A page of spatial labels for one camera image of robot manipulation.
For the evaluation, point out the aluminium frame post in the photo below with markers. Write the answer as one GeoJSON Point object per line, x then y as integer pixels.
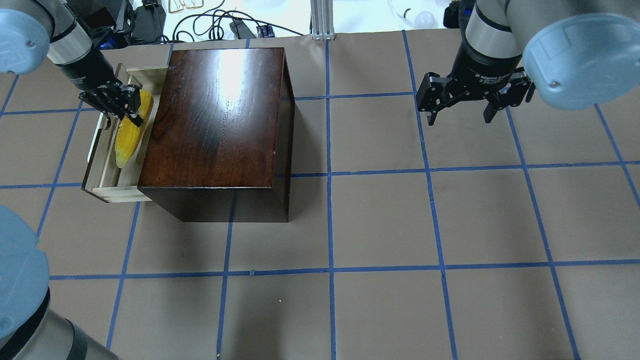
{"type": "Point", "coordinates": [322, 20]}

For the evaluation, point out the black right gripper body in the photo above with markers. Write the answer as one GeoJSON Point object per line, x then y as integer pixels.
{"type": "Point", "coordinates": [484, 67]}

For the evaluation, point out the black power adapter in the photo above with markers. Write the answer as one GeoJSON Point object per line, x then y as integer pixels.
{"type": "Point", "coordinates": [241, 30]}

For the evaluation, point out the white light bulb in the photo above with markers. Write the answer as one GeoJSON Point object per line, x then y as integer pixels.
{"type": "Point", "coordinates": [418, 19]}

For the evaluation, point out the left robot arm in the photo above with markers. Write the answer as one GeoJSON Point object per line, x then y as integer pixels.
{"type": "Point", "coordinates": [34, 30]}

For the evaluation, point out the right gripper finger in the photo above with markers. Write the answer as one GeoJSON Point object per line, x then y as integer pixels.
{"type": "Point", "coordinates": [494, 105]}
{"type": "Point", "coordinates": [433, 109]}

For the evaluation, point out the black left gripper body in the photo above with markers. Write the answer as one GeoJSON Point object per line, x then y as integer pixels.
{"type": "Point", "coordinates": [89, 71]}

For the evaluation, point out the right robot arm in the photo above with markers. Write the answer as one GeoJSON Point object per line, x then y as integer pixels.
{"type": "Point", "coordinates": [574, 53]}

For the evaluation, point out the yellow toy corn cob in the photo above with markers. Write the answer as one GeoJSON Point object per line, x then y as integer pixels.
{"type": "Point", "coordinates": [128, 136]}

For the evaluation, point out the dark wooden drawer cabinet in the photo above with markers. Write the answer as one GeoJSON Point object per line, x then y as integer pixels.
{"type": "Point", "coordinates": [221, 143]}

